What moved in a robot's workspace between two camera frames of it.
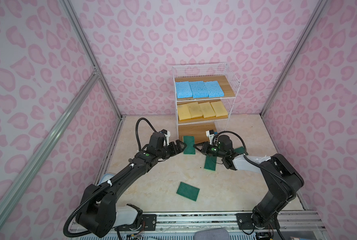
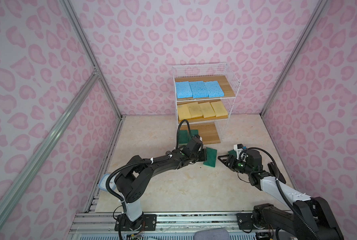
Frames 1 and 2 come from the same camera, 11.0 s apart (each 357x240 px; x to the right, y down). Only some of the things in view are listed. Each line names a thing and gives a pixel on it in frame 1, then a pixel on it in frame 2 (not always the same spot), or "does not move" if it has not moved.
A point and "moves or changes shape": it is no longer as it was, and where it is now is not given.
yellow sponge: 207,110 does not move
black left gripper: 174,150 → 204,155
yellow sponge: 220,111 does not move
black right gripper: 205,148 → 231,158
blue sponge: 183,90 does not move
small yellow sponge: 183,112 does not move
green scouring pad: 190,141 moves or changes shape
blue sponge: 198,89 does not move
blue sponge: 214,89 does not move
